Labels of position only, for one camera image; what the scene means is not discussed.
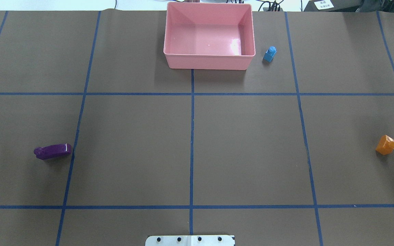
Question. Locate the orange block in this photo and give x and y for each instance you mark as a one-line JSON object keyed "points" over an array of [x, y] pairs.
{"points": [[385, 145]]}

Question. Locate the small light blue block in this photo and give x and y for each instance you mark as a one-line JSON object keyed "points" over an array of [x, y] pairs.
{"points": [[270, 54]]}

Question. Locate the purple block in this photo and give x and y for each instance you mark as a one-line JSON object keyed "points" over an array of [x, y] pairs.
{"points": [[52, 151]]}

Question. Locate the pink plastic box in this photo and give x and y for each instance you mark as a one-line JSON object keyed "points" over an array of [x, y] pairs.
{"points": [[211, 36]]}

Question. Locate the white camera stand base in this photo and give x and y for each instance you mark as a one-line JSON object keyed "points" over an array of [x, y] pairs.
{"points": [[191, 240]]}

